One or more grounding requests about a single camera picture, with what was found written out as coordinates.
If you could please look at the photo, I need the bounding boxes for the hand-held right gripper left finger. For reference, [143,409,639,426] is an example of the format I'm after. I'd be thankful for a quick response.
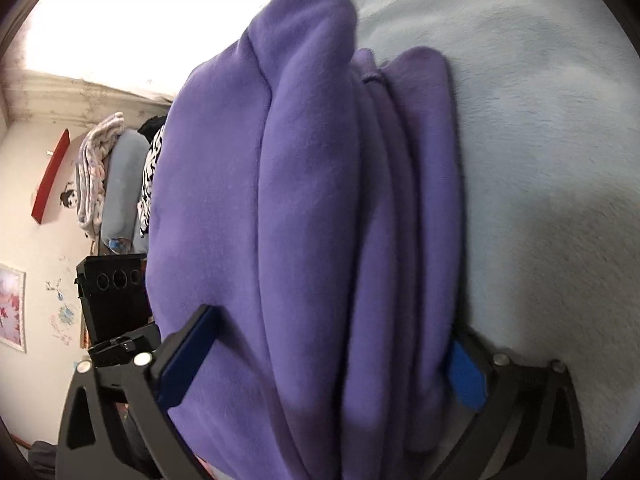
[56,304,223,480]

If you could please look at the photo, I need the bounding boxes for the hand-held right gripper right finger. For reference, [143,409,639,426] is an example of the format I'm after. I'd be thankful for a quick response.
[435,327,588,480]

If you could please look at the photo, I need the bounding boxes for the purple zip hoodie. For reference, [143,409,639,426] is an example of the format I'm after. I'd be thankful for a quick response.
[142,0,473,480]

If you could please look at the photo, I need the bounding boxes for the grey-blue rolled pillow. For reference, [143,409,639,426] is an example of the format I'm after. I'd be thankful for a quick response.
[100,129,151,256]

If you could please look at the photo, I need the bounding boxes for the black and white printed garment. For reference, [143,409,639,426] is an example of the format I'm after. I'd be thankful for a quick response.
[136,125,166,238]

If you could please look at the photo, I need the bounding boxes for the pink and white patterned blanket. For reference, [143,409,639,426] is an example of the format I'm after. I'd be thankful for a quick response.
[75,111,126,241]

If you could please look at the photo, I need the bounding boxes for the dark cloth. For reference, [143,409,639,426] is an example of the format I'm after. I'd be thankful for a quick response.
[137,116,169,141]

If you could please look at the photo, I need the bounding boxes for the grey-blue plush bed blanket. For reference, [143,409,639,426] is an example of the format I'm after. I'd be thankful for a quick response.
[200,0,640,480]

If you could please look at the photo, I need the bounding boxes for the flower wall stickers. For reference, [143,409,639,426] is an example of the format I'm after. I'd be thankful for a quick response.
[45,275,79,346]

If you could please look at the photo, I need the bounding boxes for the framed pink wall picture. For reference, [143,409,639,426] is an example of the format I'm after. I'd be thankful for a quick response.
[0,262,27,353]

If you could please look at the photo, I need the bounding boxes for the red wall shelf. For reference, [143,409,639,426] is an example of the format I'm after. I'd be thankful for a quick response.
[30,128,71,225]

